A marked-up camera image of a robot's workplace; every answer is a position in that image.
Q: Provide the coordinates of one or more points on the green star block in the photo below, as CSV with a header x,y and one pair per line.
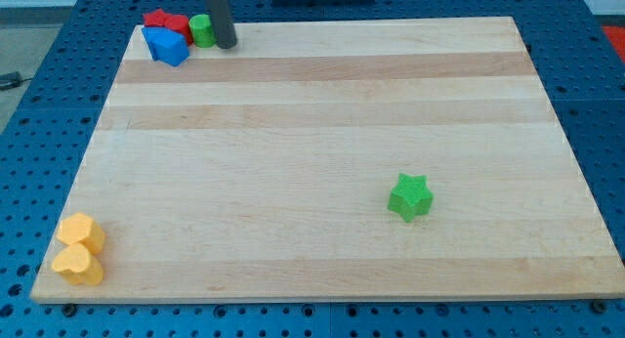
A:
x,y
410,197

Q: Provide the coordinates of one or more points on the red star block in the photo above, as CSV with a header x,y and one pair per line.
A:
x,y
156,18

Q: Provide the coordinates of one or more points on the light wooden board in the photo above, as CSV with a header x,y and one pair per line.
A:
x,y
263,173

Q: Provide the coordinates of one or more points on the green cylinder block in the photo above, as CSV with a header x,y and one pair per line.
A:
x,y
201,30

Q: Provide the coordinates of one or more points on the blue pentagon block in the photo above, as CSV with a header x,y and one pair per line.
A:
x,y
169,47

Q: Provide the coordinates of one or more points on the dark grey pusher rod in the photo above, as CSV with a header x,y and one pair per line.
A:
x,y
222,23

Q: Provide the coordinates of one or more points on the red cylinder block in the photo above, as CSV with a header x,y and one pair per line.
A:
x,y
179,24

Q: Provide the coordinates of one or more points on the blue flat block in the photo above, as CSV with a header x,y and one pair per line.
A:
x,y
148,36

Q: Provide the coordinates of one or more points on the yellow pentagon block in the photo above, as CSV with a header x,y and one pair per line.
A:
x,y
83,229

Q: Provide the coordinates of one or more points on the yellow heart block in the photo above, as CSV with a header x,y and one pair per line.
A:
x,y
77,265

